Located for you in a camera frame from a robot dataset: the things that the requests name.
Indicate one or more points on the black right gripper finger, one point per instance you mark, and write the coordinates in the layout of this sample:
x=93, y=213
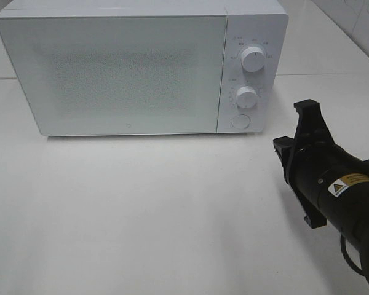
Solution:
x=311, y=128
x=283, y=147

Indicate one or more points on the upper white power knob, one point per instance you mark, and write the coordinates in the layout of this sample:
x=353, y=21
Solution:
x=252, y=58

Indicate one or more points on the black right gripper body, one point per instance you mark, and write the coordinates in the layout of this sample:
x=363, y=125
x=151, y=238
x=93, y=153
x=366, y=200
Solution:
x=331, y=186

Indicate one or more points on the round white door button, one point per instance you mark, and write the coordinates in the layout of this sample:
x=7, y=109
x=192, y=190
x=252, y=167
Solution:
x=241, y=122

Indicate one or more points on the lower white timer knob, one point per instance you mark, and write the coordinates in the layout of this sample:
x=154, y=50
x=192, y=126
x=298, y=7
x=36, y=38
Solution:
x=246, y=97

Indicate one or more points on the white microwave door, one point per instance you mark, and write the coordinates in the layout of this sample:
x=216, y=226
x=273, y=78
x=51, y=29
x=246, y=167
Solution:
x=116, y=76

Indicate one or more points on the white microwave oven body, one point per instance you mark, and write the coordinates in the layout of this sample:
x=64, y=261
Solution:
x=261, y=23

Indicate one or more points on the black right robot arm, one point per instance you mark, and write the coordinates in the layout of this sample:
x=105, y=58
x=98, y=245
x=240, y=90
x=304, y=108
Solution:
x=354, y=245

